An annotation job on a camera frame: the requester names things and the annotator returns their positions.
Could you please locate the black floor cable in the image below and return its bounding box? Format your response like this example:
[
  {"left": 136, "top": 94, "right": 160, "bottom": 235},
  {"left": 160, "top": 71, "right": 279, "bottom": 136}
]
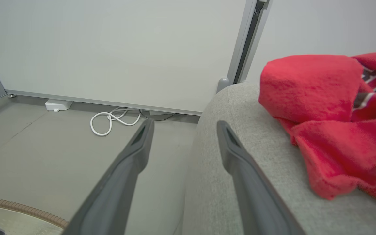
[{"left": 138, "top": 109, "right": 175, "bottom": 121}]

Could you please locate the narrow white partition panel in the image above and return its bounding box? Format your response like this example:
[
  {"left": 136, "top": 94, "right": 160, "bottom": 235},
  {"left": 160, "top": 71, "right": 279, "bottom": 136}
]
[{"left": 240, "top": 0, "right": 376, "bottom": 84}]

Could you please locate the short grey partition foot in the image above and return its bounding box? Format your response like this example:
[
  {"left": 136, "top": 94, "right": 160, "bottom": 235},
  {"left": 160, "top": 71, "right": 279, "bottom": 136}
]
[{"left": 216, "top": 77, "right": 231, "bottom": 94}]

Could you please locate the white laundry basket brown rim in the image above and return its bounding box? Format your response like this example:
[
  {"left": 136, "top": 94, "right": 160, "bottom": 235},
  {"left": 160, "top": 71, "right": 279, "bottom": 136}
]
[{"left": 0, "top": 196, "right": 69, "bottom": 235}]

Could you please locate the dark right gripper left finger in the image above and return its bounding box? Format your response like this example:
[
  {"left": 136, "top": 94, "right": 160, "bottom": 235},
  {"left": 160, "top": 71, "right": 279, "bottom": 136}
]
[{"left": 62, "top": 118, "right": 155, "bottom": 235}]

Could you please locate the white power adapter box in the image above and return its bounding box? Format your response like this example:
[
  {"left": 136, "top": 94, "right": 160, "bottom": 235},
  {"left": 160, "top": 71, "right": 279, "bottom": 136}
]
[{"left": 45, "top": 99, "right": 73, "bottom": 112}]

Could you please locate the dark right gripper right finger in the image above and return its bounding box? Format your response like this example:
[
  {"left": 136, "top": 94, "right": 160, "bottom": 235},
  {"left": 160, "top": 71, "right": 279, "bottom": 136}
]
[{"left": 216, "top": 120, "right": 306, "bottom": 235}]

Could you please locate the grey fabric sofa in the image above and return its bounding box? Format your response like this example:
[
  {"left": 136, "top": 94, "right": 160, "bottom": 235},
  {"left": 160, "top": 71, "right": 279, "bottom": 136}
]
[{"left": 181, "top": 82, "right": 376, "bottom": 235}]

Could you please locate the coiled white cable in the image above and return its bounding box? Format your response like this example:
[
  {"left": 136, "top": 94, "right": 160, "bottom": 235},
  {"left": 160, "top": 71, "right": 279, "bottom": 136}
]
[{"left": 90, "top": 108, "right": 142, "bottom": 136}]

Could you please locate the red white striped garment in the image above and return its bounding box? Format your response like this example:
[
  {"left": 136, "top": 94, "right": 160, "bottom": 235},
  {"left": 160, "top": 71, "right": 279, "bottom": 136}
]
[{"left": 258, "top": 51, "right": 376, "bottom": 209}]

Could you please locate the wide white partition panel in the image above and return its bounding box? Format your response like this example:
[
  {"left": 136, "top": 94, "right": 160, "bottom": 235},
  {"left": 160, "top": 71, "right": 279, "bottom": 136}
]
[{"left": 0, "top": 0, "right": 258, "bottom": 116}]

